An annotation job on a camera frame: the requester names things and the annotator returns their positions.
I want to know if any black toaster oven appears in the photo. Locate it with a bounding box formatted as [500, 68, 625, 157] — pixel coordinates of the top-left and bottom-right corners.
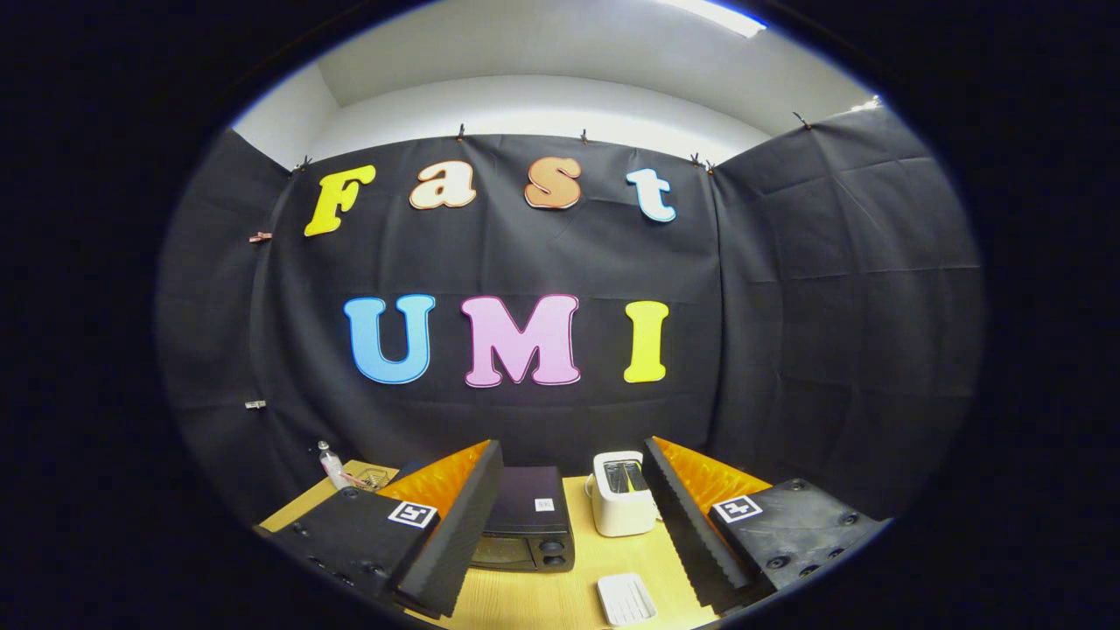
[394, 464, 577, 574]

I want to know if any white pop-up toaster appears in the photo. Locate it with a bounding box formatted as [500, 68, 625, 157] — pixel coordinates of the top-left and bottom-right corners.
[584, 451, 659, 537]

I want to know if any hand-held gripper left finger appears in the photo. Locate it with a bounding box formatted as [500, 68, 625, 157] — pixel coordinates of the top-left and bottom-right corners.
[254, 439, 506, 620]

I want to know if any clear plastic bottle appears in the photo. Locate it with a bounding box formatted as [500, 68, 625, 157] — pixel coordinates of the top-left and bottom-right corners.
[317, 440, 351, 491]

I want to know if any black backdrop cloth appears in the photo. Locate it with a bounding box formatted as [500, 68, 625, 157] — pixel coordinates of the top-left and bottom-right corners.
[156, 103, 988, 526]

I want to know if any small white ribbed plate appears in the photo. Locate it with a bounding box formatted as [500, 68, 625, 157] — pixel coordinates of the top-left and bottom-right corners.
[597, 573, 659, 627]

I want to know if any ceiling light strip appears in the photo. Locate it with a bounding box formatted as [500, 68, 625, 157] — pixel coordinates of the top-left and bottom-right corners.
[656, 0, 769, 39]

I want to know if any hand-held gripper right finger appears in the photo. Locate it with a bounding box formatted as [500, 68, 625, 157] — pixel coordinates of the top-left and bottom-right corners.
[643, 437, 893, 616]

